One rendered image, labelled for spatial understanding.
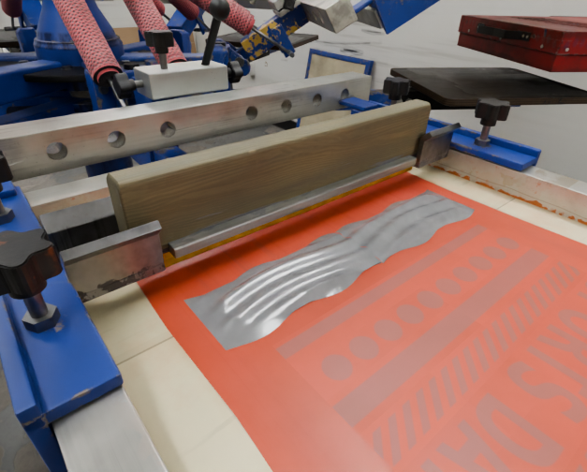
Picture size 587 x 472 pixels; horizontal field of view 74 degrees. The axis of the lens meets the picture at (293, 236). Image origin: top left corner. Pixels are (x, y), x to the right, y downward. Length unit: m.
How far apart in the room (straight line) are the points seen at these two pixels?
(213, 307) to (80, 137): 0.29
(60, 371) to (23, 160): 0.32
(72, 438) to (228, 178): 0.22
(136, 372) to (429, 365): 0.21
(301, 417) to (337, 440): 0.03
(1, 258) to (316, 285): 0.23
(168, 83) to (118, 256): 0.34
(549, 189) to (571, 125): 1.84
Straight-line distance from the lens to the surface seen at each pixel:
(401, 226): 0.46
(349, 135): 0.45
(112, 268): 0.34
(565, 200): 0.58
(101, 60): 0.77
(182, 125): 0.58
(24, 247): 0.27
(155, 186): 0.33
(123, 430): 0.25
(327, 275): 0.37
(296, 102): 0.68
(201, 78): 0.64
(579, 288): 0.46
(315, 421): 0.28
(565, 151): 2.44
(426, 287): 0.39
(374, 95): 1.21
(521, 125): 2.49
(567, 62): 1.23
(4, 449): 1.58
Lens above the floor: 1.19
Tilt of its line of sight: 33 degrees down
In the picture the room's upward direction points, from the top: 2 degrees clockwise
